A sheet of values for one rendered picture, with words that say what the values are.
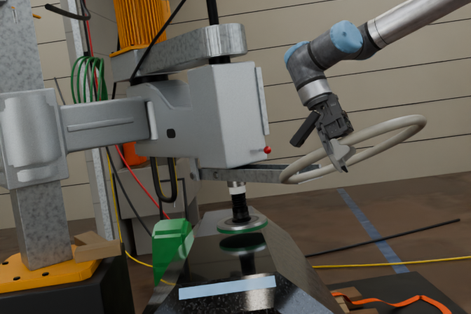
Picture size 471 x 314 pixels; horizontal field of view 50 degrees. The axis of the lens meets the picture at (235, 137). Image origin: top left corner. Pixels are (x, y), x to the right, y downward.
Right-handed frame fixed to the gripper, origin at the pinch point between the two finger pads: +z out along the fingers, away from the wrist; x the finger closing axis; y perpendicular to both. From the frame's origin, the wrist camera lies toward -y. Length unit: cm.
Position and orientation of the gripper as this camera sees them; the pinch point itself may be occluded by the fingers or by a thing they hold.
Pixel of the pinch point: (340, 169)
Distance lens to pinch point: 143.1
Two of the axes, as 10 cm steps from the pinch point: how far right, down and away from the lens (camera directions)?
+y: 8.2, -4.2, -3.9
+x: 4.5, 0.6, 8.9
